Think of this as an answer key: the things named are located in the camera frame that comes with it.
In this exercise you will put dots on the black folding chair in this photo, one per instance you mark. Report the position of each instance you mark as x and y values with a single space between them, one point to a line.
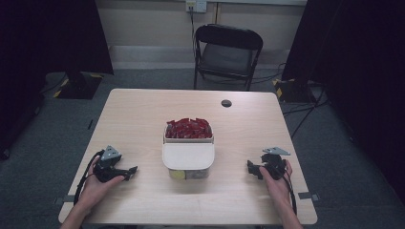
227 57

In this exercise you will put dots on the black table grommet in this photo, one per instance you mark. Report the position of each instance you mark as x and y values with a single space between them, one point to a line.
226 103

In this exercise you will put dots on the person's right hand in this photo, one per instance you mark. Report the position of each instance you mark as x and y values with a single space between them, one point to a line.
280 189

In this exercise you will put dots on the person's left hand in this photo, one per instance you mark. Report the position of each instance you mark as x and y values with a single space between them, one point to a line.
95 191

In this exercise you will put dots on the white lidded storage container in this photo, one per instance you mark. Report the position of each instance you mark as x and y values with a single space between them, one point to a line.
187 156

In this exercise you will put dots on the black curtain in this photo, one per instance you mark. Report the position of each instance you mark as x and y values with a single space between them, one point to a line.
47 35
359 63

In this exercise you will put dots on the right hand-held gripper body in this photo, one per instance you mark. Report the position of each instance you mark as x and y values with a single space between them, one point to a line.
274 165

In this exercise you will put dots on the pile of translucent sachets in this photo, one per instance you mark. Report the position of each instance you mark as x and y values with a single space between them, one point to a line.
178 174

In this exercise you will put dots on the black stand base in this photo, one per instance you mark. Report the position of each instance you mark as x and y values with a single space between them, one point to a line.
78 87
291 92

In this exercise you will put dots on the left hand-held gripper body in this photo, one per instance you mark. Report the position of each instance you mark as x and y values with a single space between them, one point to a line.
106 163

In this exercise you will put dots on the grey tape strip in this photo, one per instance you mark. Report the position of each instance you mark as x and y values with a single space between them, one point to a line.
65 199
308 196

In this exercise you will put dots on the white wall outlet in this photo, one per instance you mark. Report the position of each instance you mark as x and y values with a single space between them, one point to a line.
196 5

